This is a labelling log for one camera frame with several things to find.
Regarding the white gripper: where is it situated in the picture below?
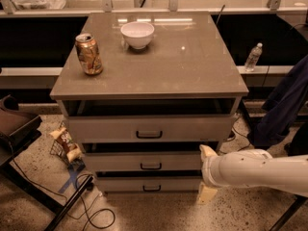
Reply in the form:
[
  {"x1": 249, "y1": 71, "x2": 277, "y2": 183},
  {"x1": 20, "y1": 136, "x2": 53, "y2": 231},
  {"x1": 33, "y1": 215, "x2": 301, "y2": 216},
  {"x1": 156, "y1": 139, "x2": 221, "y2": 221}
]
[{"x1": 196, "y1": 144, "x2": 225, "y2": 204}]

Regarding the grey drawer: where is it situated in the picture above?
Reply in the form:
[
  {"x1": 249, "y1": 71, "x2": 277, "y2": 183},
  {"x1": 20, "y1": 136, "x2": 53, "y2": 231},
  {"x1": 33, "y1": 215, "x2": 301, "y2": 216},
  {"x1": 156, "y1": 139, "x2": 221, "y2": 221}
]
[
  {"x1": 64, "y1": 115, "x2": 235, "y2": 143},
  {"x1": 95, "y1": 176, "x2": 201, "y2": 193},
  {"x1": 83, "y1": 151, "x2": 202, "y2": 172}
]

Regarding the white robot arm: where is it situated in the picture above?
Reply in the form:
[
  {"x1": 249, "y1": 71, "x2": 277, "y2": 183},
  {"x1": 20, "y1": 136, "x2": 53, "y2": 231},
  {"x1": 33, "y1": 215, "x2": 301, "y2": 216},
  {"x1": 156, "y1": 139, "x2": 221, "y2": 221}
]
[{"x1": 197, "y1": 144, "x2": 308, "y2": 204}]

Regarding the grey drawer cabinet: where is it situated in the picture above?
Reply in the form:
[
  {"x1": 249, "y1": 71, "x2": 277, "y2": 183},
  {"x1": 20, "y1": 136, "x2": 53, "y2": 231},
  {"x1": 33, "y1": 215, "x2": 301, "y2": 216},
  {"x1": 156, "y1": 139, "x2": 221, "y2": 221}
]
[{"x1": 51, "y1": 12, "x2": 247, "y2": 180}]

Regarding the dark blue cloth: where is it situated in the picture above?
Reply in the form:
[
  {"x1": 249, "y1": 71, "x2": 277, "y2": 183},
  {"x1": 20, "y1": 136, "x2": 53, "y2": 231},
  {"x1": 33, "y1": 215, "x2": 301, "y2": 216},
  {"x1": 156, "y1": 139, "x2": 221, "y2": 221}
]
[{"x1": 247, "y1": 55, "x2": 308, "y2": 149}]

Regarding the clear plastic water bottle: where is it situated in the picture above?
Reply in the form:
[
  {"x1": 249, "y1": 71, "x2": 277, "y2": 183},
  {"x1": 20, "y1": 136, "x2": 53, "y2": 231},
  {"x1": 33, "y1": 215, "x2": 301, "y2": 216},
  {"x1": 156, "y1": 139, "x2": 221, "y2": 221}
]
[{"x1": 244, "y1": 42, "x2": 263, "y2": 72}]

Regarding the chip bag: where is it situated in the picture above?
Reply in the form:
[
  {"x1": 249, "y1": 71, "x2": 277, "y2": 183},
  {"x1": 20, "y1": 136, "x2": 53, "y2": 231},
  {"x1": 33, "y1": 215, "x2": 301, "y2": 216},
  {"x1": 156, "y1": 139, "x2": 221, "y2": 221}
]
[{"x1": 50, "y1": 126, "x2": 82, "y2": 163}]

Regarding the white bowl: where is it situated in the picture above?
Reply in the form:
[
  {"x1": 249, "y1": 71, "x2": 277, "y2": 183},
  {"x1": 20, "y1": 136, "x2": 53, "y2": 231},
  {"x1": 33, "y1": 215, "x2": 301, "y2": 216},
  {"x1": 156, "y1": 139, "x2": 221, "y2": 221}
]
[{"x1": 120, "y1": 21, "x2": 155, "y2": 49}]

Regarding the gold soda can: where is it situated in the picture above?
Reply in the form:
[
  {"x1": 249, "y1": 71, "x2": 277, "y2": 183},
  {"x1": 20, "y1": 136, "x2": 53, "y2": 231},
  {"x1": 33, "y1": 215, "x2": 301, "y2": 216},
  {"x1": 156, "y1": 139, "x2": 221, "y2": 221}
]
[{"x1": 75, "y1": 33, "x2": 103, "y2": 75}]

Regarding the black stand left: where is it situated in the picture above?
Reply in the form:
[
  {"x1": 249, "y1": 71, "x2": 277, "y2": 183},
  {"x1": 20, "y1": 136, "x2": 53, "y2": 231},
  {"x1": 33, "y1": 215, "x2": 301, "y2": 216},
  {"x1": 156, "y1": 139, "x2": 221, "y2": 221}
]
[{"x1": 0, "y1": 95, "x2": 92, "y2": 231}]

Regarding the wire basket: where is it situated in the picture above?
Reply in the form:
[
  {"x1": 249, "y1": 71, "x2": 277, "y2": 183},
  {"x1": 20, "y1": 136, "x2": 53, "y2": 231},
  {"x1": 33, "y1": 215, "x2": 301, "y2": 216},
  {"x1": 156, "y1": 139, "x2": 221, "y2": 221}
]
[{"x1": 50, "y1": 122, "x2": 69, "y2": 165}]

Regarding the black floor cable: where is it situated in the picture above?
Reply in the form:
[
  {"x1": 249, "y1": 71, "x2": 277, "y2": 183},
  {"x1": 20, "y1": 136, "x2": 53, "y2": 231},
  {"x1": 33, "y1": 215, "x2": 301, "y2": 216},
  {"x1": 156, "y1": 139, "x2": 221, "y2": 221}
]
[{"x1": 6, "y1": 138, "x2": 116, "y2": 231}]

